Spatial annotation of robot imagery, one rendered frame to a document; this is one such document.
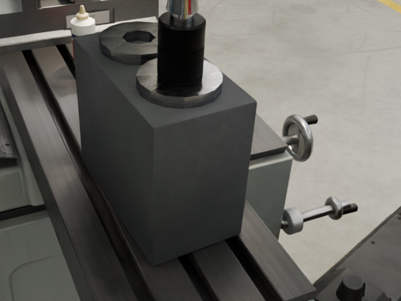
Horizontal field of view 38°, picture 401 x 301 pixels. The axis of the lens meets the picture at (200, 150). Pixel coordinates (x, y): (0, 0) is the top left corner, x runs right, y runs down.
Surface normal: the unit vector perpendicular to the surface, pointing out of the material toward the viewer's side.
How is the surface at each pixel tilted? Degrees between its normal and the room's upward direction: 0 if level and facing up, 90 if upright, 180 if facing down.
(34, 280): 90
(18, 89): 0
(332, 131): 0
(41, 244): 90
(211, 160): 90
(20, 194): 90
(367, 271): 0
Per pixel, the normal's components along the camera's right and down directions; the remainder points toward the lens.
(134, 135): -0.87, 0.26
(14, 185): 0.42, 0.55
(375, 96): 0.05, -0.81
